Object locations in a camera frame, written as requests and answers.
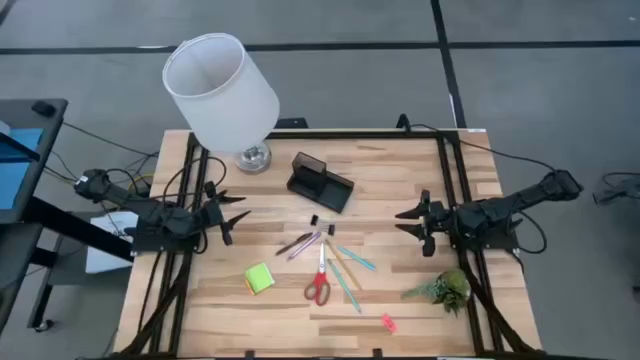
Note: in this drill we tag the teal pencil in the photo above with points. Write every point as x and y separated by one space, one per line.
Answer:
344 286
356 257

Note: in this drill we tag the white paper sheet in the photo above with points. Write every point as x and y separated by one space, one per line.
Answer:
105 260

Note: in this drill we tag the blue sheet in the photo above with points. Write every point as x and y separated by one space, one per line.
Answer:
17 170

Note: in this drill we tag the white shade silver table lamp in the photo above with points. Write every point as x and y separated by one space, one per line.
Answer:
220 100

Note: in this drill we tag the black side desk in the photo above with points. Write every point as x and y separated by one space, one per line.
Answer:
30 115

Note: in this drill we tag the dark brown pen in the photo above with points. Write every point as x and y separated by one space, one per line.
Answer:
294 244

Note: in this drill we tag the small green artificial plant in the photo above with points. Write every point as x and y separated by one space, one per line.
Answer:
450 290

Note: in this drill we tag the pink eraser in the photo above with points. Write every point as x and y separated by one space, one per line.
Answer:
389 323

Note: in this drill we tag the black computer mouse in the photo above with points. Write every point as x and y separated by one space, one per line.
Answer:
44 108

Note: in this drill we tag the black table clamp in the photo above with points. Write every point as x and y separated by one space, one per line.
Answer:
291 123

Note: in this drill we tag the purple pen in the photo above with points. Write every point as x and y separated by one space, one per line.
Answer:
304 246

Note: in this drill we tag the yellow pencil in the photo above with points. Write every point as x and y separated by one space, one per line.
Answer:
343 265

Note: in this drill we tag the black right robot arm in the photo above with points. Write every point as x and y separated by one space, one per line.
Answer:
525 197

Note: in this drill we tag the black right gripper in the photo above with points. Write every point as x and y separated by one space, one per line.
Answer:
439 220

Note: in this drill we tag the black binder clip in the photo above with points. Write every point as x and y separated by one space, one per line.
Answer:
331 230
314 220

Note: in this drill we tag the black metal table frame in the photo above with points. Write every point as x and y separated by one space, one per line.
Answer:
350 134

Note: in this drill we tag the black mesh desk organizer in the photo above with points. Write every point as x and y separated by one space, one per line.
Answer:
320 187

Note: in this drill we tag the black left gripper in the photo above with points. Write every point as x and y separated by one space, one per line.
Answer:
212 215

